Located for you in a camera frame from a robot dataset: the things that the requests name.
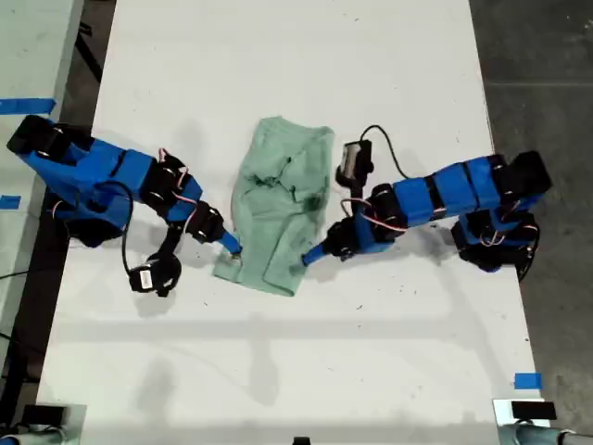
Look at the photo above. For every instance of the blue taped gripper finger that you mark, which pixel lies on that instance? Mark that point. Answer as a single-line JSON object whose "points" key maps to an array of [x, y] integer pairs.
{"points": [[233, 241], [317, 252], [319, 260], [229, 249]]}

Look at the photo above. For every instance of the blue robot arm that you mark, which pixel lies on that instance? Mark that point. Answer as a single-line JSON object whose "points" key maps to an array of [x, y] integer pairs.
{"points": [[454, 190], [92, 171]]}

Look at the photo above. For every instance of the short blue tape strip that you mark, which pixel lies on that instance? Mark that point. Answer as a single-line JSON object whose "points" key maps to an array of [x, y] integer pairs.
{"points": [[8, 202]]}

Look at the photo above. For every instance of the white side table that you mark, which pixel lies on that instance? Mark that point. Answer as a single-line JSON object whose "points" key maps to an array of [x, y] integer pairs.
{"points": [[28, 51]]}

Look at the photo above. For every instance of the long blue tape strip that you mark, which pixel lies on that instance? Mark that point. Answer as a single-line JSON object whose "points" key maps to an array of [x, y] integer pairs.
{"points": [[25, 105]]}

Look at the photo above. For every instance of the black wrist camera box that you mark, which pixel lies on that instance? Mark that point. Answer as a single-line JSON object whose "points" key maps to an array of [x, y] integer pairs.
{"points": [[144, 279], [354, 160]]}

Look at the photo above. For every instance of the small black box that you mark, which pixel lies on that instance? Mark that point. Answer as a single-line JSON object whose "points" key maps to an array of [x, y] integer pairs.
{"points": [[44, 414], [533, 410]]}

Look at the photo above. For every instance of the square blue tape piece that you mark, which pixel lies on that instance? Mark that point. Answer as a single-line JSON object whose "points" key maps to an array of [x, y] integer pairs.
{"points": [[528, 381]]}

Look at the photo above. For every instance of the pale green T-shirt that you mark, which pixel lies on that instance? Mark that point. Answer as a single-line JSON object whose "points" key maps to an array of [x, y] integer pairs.
{"points": [[273, 222]]}

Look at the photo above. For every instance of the black camera stalk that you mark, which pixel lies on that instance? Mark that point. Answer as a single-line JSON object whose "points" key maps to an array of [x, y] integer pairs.
{"points": [[357, 190], [169, 243]]}

